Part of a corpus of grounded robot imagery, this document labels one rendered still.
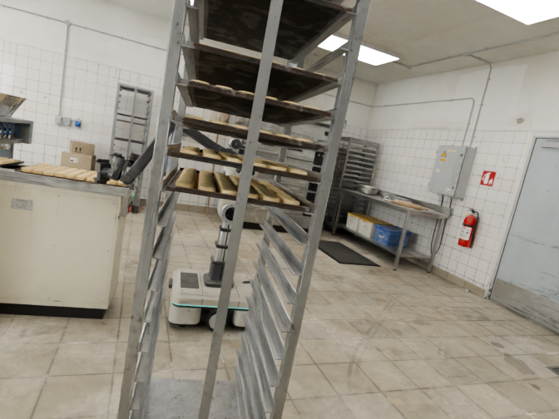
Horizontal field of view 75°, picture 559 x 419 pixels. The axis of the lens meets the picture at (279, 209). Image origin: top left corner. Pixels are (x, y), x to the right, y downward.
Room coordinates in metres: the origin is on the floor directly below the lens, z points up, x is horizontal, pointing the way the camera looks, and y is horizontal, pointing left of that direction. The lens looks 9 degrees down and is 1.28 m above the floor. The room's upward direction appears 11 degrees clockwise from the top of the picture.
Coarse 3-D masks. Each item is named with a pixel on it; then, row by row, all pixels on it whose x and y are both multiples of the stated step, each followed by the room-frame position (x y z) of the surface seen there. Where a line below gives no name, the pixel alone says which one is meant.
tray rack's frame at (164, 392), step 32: (352, 32) 1.02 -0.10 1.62; (352, 64) 1.01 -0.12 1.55; (256, 96) 0.96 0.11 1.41; (160, 128) 0.90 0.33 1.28; (256, 128) 0.97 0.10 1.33; (160, 160) 0.91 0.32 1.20; (160, 192) 0.91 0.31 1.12; (320, 192) 1.01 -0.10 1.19; (320, 224) 1.02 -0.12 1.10; (224, 288) 0.97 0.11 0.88; (224, 320) 0.97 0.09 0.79; (128, 352) 0.90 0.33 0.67; (288, 352) 1.01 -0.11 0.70; (128, 384) 0.91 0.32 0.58; (160, 384) 1.50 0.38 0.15; (192, 384) 1.55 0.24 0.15; (224, 384) 1.59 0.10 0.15; (288, 384) 1.02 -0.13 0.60; (128, 416) 0.91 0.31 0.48; (160, 416) 1.32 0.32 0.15; (192, 416) 1.35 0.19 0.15; (224, 416) 1.38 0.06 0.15
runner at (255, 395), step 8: (240, 336) 1.59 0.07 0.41; (248, 344) 1.50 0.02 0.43; (248, 352) 1.46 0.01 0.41; (248, 360) 1.41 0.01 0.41; (248, 368) 1.35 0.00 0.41; (248, 376) 1.30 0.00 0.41; (256, 384) 1.24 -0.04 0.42; (256, 392) 1.21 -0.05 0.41; (256, 400) 1.17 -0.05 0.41; (256, 408) 1.13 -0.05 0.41; (256, 416) 1.09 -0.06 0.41; (264, 416) 1.08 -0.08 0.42
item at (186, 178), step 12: (192, 168) 1.50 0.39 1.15; (180, 180) 1.02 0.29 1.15; (192, 180) 1.09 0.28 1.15; (204, 180) 1.13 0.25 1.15; (216, 180) 1.28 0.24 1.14; (228, 180) 1.29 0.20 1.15; (252, 180) 1.47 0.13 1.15; (264, 180) 1.57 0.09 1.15; (228, 192) 1.00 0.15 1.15; (252, 192) 1.07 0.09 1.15; (264, 192) 1.14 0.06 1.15; (276, 192) 1.21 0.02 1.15
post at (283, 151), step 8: (296, 64) 1.61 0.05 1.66; (288, 128) 1.61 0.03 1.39; (280, 152) 1.60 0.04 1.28; (280, 160) 1.61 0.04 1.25; (280, 176) 1.61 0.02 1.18; (280, 184) 1.61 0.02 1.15; (272, 216) 1.61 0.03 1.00; (272, 224) 1.61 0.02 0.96; (264, 232) 1.62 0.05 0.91; (264, 264) 1.61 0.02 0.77; (256, 272) 1.62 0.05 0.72; (256, 304) 1.61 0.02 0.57
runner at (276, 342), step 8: (256, 280) 1.58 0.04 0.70; (256, 288) 1.52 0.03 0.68; (256, 296) 1.44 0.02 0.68; (264, 296) 1.39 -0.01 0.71; (264, 304) 1.36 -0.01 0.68; (264, 312) 1.31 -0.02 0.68; (264, 320) 1.24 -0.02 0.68; (272, 320) 1.21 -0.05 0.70; (272, 328) 1.19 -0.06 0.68; (272, 336) 1.13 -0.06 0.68; (272, 344) 1.08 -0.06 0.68; (280, 344) 1.06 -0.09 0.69; (280, 352) 1.04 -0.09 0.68
